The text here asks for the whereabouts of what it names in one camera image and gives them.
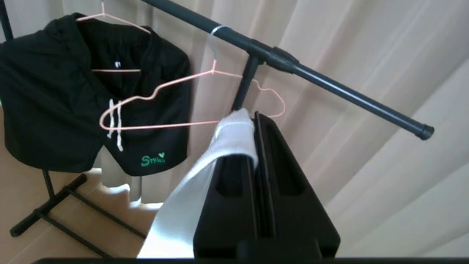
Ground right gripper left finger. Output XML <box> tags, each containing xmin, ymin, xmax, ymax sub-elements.
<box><xmin>193</xmin><ymin>153</ymin><xmax>259</xmax><ymax>257</ymax></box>

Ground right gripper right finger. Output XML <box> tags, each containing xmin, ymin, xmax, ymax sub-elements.
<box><xmin>254</xmin><ymin>111</ymin><xmax>341</xmax><ymax>257</ymax></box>

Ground white garment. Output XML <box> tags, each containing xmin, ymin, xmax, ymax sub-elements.
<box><xmin>136</xmin><ymin>108</ymin><xmax>259</xmax><ymax>260</ymax></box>

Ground black shorts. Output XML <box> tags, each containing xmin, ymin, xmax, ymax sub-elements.
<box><xmin>0</xmin><ymin>12</ymin><xmax>192</xmax><ymax>177</ymax></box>

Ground pink clothes hanger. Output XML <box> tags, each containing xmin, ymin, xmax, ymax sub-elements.
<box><xmin>75</xmin><ymin>1</ymin><xmax>152</xmax><ymax>73</ymax></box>
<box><xmin>98</xmin><ymin>25</ymin><xmax>287</xmax><ymax>132</ymax></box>

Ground black clothes rack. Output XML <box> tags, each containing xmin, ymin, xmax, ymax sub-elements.
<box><xmin>0</xmin><ymin>0</ymin><xmax>435</xmax><ymax>257</ymax></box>

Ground beige curtain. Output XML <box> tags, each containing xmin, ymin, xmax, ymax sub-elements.
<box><xmin>0</xmin><ymin>0</ymin><xmax>469</xmax><ymax>257</ymax></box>

